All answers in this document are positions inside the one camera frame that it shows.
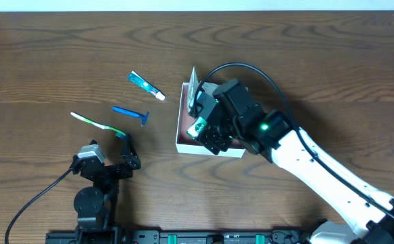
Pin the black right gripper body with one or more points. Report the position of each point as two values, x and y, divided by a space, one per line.
213 138

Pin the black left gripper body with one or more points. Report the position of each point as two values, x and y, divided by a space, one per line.
112 169

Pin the green Dettol soap box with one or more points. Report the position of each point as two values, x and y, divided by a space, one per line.
195 129

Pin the white Pantene tube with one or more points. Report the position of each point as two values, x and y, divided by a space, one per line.
193 84

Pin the clear sanitizer pump bottle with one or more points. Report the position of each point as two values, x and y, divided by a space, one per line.
209 88

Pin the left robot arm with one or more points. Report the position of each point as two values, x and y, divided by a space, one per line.
96 205

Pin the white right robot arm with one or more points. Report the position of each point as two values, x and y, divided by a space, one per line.
367 211

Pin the green white toothbrush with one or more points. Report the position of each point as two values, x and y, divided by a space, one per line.
118 132

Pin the blue disposable razor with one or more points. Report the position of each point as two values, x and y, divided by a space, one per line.
130 113

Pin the white box with maroon interior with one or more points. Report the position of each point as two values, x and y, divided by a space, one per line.
186 145

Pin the green toothpaste tube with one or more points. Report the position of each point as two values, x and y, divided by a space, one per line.
135 78

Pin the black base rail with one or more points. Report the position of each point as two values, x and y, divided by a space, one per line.
170 237

